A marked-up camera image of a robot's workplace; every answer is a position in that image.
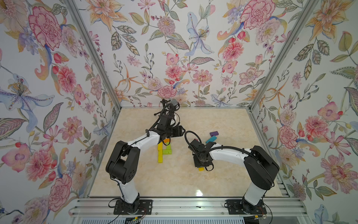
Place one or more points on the lime green block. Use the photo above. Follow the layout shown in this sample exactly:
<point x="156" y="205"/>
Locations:
<point x="169" y="147"/>
<point x="167" y="151"/>

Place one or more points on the aluminium front rail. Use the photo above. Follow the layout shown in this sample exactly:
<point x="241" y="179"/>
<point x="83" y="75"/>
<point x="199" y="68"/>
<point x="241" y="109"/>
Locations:
<point x="188" y="207"/>

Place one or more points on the black microphone tripod stand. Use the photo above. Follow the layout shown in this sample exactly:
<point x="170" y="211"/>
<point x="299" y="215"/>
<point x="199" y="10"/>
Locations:
<point x="162" y="107"/>

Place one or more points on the black mesh microphone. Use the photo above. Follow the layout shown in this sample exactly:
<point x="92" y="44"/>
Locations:
<point x="174" y="102"/>

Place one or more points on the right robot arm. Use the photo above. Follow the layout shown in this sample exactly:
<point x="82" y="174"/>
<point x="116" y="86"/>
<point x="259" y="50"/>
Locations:
<point x="260" y="166"/>

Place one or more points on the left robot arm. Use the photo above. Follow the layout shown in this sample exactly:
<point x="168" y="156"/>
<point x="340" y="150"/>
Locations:
<point x="123" y="162"/>

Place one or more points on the yellow short block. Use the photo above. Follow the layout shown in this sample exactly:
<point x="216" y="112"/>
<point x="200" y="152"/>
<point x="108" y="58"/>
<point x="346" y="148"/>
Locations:
<point x="160" y="147"/>

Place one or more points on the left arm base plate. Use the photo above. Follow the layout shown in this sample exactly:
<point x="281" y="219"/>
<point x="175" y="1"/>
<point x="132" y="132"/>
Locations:
<point x="139" y="207"/>

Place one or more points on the teal block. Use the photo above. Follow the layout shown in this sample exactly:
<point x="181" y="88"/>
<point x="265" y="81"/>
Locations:
<point x="212" y="139"/>

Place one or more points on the purple block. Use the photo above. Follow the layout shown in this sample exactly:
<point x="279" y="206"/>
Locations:
<point x="215" y="133"/>

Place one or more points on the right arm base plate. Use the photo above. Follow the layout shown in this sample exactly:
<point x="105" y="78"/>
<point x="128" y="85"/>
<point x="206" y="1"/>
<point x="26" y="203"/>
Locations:
<point x="243" y="207"/>

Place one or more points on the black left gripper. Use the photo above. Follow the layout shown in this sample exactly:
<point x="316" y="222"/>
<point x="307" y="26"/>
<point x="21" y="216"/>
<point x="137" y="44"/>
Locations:
<point x="177" y="130"/>

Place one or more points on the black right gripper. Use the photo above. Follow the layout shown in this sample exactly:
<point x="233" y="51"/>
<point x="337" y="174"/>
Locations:
<point x="196" y="164"/>

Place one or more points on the yellow long block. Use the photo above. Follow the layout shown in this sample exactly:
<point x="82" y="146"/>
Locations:
<point x="160" y="156"/>

